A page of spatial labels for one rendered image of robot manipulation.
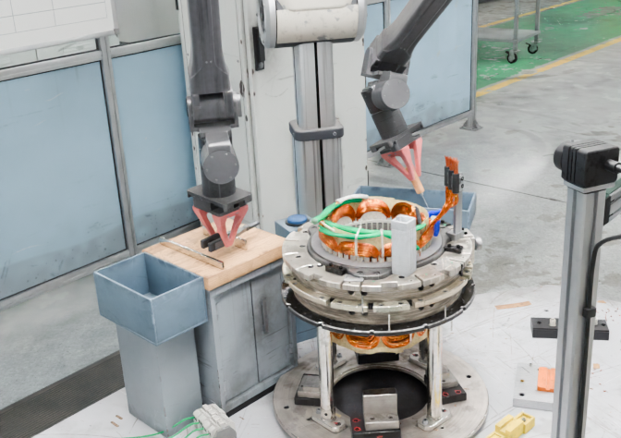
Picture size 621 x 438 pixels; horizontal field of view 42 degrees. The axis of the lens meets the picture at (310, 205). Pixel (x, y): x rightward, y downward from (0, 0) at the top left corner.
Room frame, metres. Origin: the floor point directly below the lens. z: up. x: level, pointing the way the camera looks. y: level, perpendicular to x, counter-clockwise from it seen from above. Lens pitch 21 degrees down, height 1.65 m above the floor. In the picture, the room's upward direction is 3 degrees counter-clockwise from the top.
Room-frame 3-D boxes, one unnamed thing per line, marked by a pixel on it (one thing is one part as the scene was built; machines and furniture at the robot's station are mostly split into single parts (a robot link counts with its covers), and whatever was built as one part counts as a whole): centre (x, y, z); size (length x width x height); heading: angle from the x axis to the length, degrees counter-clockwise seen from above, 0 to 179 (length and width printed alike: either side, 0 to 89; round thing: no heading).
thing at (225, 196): (1.32, 0.15, 1.20); 0.10 x 0.07 x 0.07; 46
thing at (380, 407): (1.15, -0.10, 0.85); 0.06 x 0.04 x 0.05; 91
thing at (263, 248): (1.37, 0.17, 1.05); 0.20 x 0.19 x 0.02; 135
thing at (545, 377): (1.28, -0.42, 0.80); 0.07 x 0.05 x 0.01; 162
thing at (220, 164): (1.27, 0.14, 1.29); 0.11 x 0.09 x 0.12; 10
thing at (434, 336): (1.17, -0.19, 0.91); 0.02 x 0.02 x 0.21
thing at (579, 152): (0.82, -0.29, 1.37); 0.06 x 0.04 x 0.04; 22
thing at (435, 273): (1.27, -0.11, 1.09); 0.32 x 0.32 x 0.01
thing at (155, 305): (1.26, 0.28, 0.92); 0.17 x 0.11 x 0.28; 45
